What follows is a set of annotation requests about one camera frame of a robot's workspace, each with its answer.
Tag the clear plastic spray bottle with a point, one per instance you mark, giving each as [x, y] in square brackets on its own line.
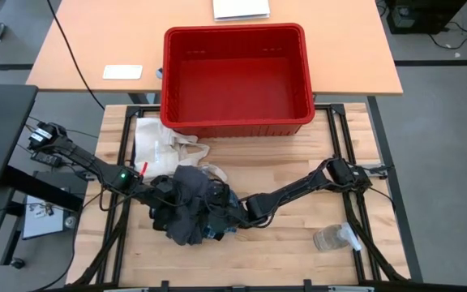
[331, 238]

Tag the dark grey garment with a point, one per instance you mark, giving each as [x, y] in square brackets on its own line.
[191, 203]

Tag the white paper sheet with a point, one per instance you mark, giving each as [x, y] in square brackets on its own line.
[43, 219]

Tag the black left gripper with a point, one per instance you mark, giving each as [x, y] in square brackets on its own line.
[162, 192]

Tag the white closed notebook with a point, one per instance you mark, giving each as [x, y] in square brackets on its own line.
[241, 9]

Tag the black computer tower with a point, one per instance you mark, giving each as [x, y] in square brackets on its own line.
[424, 16]

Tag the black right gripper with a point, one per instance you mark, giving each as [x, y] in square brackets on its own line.
[227, 211]

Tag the white flat pad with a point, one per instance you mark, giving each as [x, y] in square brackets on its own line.
[122, 72]

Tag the red plastic bin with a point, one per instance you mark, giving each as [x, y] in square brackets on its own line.
[237, 89]

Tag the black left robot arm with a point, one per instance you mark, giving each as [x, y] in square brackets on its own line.
[91, 162]

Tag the light wooden desk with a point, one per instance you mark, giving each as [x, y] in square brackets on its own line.
[95, 32]

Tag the cream canvas tote bag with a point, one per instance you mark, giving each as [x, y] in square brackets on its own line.
[156, 150]

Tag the blue plaid garment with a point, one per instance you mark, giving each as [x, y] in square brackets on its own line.
[223, 234]

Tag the black power brick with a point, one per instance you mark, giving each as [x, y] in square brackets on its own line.
[46, 158]

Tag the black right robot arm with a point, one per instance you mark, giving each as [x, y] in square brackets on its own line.
[298, 186]

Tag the black aluminium table frame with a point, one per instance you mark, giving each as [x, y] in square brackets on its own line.
[116, 243]

